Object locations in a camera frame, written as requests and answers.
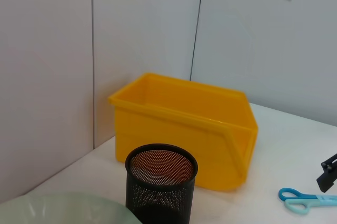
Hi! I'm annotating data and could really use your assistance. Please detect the black mesh pen holder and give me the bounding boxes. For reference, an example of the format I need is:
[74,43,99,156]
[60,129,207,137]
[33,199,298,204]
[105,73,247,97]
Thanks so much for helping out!
[125,143,199,224]

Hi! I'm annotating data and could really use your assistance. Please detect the green glass fruit plate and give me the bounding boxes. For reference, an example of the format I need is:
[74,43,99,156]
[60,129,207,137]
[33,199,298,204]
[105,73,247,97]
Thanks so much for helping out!
[0,191,144,224]

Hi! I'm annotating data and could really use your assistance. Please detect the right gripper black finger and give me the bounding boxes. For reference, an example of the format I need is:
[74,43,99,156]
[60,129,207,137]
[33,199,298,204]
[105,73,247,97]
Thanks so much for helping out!
[316,152,337,193]

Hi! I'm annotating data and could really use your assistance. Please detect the blue teal scissors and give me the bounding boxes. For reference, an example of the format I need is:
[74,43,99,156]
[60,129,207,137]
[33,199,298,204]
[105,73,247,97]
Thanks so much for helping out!
[278,187,337,214]

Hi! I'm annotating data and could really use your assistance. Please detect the yellow plastic bin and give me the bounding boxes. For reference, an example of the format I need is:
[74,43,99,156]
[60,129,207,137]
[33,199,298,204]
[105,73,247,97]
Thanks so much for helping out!
[107,72,259,192]

